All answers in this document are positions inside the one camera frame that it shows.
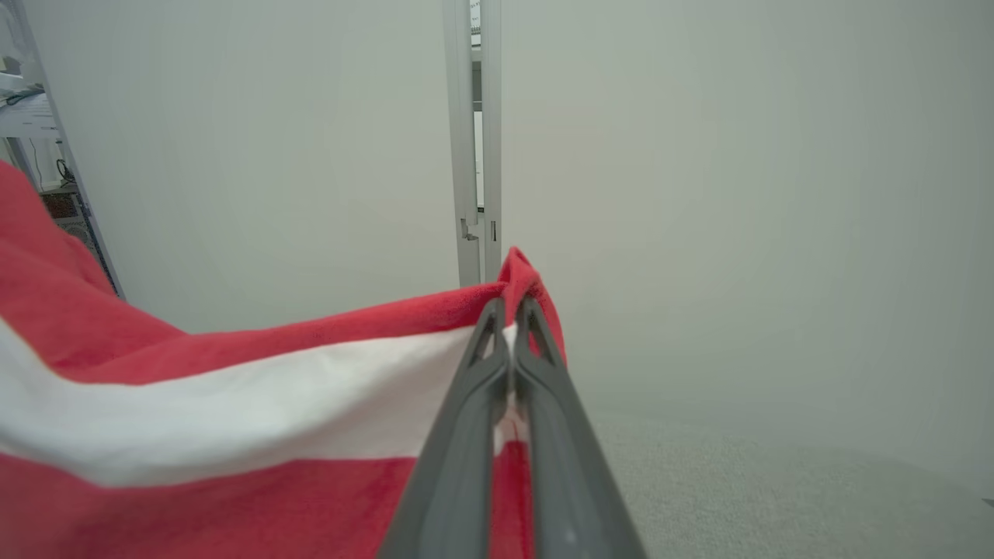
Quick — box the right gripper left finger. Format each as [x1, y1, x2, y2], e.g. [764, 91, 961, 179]
[377, 297, 513, 559]

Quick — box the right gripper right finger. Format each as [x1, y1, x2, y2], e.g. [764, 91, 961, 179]
[513, 294, 650, 559]

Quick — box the red jersey with white trim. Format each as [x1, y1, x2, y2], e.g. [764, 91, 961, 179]
[0, 159, 568, 559]

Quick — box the metal shelf rack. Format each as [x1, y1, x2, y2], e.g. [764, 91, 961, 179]
[0, 0, 125, 300]

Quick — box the grey partition post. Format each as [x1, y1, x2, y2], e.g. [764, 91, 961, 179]
[443, 0, 503, 288]

